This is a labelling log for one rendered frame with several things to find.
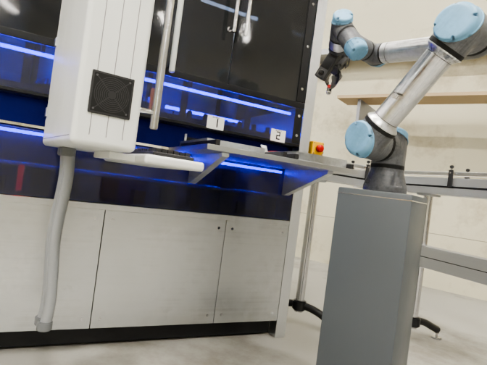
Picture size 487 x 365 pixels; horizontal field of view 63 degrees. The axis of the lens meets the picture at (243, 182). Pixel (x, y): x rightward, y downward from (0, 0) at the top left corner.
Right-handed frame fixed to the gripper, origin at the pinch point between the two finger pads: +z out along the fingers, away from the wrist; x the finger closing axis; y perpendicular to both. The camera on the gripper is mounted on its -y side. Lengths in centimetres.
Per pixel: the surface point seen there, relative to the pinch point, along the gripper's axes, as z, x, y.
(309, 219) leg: 78, -16, -23
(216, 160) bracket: -6, 4, -62
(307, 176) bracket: 26.9, -14.2, -27.9
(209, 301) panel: 55, -16, -97
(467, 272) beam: 70, -94, 5
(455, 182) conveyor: 55, -62, 35
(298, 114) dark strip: 27.9, 13.4, -2.7
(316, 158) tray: 6.3, -18.5, -29.5
